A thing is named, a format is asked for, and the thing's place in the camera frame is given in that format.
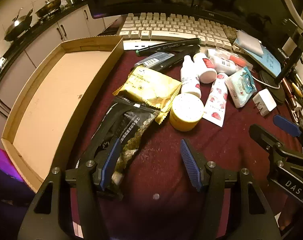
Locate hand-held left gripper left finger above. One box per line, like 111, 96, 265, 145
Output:
18, 137, 124, 240

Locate beige computer keyboard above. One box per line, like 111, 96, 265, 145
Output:
118, 12, 239, 52

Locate green-capped black marker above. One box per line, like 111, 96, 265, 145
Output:
135, 38, 200, 56

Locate white sponge block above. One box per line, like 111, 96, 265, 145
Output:
235, 30, 264, 57

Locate white tube orange cap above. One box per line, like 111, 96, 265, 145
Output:
205, 48, 253, 70

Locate steel wok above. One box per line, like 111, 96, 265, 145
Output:
4, 8, 34, 42

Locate white dropper bottle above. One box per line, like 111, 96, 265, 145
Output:
180, 55, 202, 98

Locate white bottle red label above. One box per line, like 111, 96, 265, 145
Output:
193, 52, 217, 84

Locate black round stand base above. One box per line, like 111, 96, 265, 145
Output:
259, 70, 287, 105

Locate black snack packet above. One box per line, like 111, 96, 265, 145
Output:
75, 97, 162, 200

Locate white charger plug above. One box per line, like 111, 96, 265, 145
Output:
253, 88, 277, 117

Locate black kitchen counter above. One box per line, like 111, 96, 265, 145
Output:
0, 1, 88, 98

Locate row of pens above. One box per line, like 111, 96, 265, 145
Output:
281, 67, 303, 115

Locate yellow snack packet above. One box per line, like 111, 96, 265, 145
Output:
113, 66, 182, 125

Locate yellow round jar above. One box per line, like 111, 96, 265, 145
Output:
169, 93, 204, 132

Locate heart-print hand cream tube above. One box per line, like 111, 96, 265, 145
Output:
202, 73, 229, 127

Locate blue cartoon tissue pack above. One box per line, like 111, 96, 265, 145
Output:
225, 66, 257, 109

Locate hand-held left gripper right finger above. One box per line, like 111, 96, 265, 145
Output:
180, 139, 282, 240

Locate white lower cabinets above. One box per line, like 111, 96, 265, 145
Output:
0, 9, 109, 140

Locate shallow cardboard box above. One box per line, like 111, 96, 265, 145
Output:
1, 35, 124, 193

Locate blue notebook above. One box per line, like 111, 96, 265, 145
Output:
238, 45, 282, 78

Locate red tube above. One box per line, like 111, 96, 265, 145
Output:
229, 54, 249, 67

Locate purple cloth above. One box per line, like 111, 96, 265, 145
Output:
0, 145, 24, 183

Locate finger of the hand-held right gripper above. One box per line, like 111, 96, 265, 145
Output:
273, 114, 303, 155
249, 124, 303, 168

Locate lidded frying pan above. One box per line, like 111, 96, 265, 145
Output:
35, 0, 70, 18

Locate white bottle blue print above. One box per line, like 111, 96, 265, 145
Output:
209, 56, 238, 75

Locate white cable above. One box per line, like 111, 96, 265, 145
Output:
251, 76, 280, 89

